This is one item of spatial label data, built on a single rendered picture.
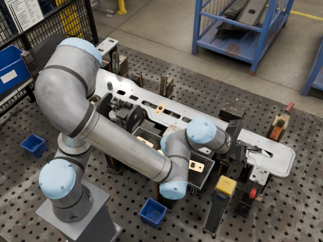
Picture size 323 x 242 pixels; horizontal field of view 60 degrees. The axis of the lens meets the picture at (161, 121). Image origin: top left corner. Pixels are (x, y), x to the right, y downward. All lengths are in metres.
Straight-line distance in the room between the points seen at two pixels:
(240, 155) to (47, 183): 0.63
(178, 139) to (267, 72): 2.70
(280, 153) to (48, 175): 1.02
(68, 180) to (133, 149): 0.33
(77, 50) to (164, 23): 3.46
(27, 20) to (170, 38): 2.19
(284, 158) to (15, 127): 1.65
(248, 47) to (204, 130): 2.75
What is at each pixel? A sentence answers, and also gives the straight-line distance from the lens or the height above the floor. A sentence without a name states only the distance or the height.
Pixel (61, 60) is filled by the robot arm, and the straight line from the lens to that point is 0.70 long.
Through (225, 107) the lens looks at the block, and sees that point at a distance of 1.53.
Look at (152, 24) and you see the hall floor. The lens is 4.12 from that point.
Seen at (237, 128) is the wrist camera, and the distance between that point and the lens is 0.98.
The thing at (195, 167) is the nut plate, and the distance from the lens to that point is 1.13.
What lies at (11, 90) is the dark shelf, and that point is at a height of 1.03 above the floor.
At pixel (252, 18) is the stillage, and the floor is 0.50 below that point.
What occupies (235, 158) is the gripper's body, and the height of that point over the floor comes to 1.34.
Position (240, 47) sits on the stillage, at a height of 0.16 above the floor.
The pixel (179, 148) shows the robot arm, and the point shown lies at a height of 1.44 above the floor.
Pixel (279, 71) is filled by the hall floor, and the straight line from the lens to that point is 3.54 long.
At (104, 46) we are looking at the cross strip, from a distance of 2.01.
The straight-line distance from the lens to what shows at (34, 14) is 2.08.
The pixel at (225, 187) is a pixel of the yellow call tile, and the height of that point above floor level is 1.16.
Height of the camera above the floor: 2.14
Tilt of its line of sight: 50 degrees down
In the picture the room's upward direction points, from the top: 2 degrees counter-clockwise
